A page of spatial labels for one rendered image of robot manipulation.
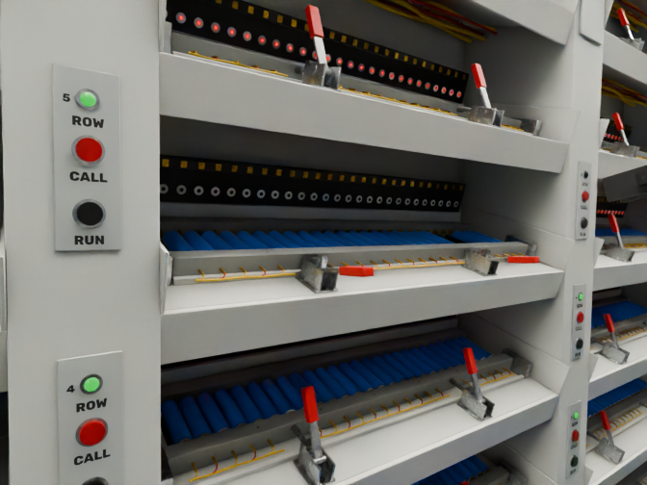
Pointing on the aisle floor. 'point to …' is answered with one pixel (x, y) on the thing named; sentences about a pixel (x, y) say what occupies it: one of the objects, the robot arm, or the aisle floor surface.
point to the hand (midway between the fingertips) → (644, 182)
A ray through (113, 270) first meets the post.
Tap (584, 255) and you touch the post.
